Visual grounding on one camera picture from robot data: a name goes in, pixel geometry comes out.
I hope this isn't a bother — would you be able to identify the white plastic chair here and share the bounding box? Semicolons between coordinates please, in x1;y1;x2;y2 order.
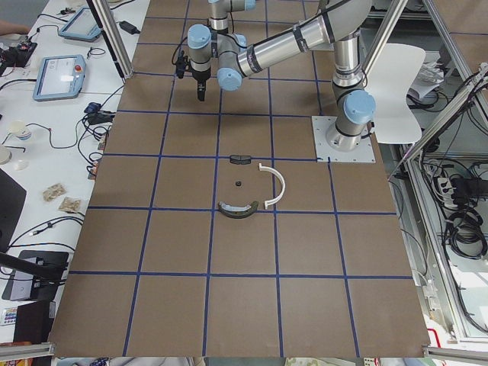
366;43;425;144

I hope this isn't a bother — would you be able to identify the white paper cup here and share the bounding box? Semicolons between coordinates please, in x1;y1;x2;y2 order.
8;120;32;141

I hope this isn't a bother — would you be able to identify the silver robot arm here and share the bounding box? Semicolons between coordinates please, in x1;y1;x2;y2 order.
175;0;376;153
188;0;255;101

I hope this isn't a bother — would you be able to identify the blue teach pendant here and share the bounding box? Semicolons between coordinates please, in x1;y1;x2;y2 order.
33;54;86;101
58;7;101;42

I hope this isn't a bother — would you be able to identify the black monitor stand base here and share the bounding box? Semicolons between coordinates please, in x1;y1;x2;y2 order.
1;250;69;301

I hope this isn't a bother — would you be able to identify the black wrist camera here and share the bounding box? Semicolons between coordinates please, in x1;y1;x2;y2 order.
175;53;190;79

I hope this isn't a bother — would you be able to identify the small parts bag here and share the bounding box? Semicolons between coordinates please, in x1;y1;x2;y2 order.
58;197;82;214
42;183;66;202

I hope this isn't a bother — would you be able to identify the white curved plastic part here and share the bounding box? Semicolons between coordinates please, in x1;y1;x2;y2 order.
258;162;287;209

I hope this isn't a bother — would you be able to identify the blue teach pendant near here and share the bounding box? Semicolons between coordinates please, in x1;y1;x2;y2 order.
33;54;86;101

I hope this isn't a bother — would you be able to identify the aluminium frame post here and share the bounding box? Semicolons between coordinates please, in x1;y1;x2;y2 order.
87;0;133;80

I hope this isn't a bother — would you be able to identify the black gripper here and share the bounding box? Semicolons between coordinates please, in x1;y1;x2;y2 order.
193;69;209;101

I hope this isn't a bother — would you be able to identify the olive brake shoe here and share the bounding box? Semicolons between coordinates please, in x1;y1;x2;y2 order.
218;201;258;219

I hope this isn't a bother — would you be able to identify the black power adapter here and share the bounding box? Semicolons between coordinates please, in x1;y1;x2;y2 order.
119;21;140;35

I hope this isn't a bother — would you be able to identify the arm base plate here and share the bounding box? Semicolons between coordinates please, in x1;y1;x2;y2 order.
311;116;376;163

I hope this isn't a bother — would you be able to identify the blue teach pendant far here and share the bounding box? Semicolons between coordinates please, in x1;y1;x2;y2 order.
58;7;101;42

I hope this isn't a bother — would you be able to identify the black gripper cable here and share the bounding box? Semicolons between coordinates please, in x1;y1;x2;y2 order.
170;41;191;80

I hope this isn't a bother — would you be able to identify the black brake pad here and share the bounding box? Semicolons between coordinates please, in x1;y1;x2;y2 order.
230;154;252;165

